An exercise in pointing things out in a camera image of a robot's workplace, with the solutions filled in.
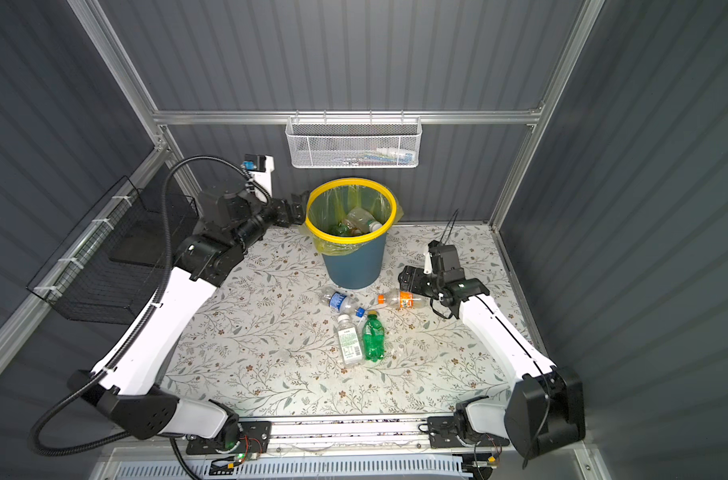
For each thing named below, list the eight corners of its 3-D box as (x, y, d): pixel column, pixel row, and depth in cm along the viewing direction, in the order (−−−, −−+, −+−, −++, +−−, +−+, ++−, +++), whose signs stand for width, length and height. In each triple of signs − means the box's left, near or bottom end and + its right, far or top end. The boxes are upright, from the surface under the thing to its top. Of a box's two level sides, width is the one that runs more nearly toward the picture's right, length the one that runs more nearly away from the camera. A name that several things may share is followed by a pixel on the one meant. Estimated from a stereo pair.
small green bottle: (363, 361, 87) (363, 357, 84) (364, 315, 97) (363, 310, 94) (384, 361, 87) (385, 357, 84) (383, 315, 97) (383, 310, 94)
